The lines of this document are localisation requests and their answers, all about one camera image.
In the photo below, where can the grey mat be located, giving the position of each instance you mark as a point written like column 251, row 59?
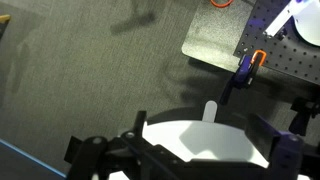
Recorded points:
column 214, row 33

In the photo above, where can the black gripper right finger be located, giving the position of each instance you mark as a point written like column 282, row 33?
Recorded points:
column 279, row 148

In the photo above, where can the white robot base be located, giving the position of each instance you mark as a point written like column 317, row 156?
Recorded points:
column 306, row 16

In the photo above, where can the black perforated breadboard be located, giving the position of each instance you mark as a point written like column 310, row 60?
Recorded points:
column 290, row 55

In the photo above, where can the round white table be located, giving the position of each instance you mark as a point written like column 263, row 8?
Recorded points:
column 204, row 139

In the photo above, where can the black clamp handle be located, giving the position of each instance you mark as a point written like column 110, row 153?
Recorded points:
column 306, row 109

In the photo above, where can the blue orange spring clamp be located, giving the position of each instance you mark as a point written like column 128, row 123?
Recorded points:
column 244, row 75

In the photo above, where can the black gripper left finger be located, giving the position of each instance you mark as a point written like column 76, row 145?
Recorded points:
column 139, row 123

